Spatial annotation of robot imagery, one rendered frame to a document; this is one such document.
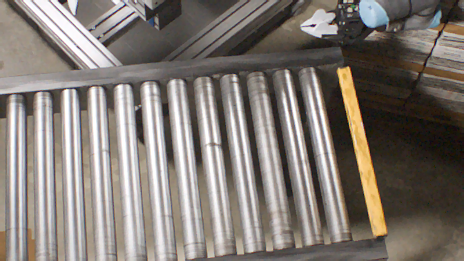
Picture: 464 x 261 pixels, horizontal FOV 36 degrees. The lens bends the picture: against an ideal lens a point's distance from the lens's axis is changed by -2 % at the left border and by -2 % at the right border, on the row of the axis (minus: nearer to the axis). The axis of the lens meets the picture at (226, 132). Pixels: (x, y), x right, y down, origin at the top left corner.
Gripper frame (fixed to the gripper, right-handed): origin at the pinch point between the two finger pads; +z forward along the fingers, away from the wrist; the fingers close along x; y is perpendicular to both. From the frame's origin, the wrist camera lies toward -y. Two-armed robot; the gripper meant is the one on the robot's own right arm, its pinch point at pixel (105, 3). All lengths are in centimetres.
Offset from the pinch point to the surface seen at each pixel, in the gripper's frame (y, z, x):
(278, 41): 113, -56, -83
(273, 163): 39, 22, -35
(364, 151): 34, 26, -55
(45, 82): 45.5, -14.3, 10.3
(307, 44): 112, -52, -94
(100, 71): 43.6, -13.4, -3.1
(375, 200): 35, 38, -53
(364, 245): 37, 46, -47
